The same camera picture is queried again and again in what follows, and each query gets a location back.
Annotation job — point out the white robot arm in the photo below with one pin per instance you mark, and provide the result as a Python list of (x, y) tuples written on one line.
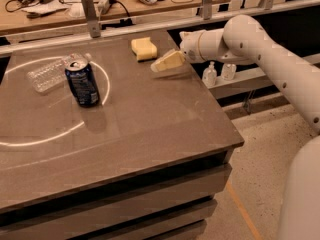
[(244, 41)]

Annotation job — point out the left sanitizer bottle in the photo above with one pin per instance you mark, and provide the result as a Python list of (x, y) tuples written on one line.
[(210, 75)]

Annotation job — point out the clear plastic water bottle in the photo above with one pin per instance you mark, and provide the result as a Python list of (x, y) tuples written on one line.
[(52, 75)]

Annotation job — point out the sanitizer bottle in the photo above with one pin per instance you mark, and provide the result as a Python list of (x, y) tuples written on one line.
[(210, 75), (228, 71)]

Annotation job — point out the yellow sponge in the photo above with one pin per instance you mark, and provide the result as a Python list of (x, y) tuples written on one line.
[(144, 49)]

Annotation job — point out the grey metal bracket post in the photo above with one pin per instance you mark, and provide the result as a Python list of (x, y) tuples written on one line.
[(91, 18)]

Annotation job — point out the black scissors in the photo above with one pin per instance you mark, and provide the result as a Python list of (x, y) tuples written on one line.
[(35, 15)]

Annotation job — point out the grey drawer cabinet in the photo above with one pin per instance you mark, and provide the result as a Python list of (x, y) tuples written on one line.
[(172, 203)]

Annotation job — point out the blue pepsi can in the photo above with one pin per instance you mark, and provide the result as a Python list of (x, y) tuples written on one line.
[(82, 82)]

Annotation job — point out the right sanitizer bottle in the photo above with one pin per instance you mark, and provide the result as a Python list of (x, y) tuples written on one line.
[(228, 71)]

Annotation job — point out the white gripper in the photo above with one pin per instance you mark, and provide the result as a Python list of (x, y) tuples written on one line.
[(190, 46)]

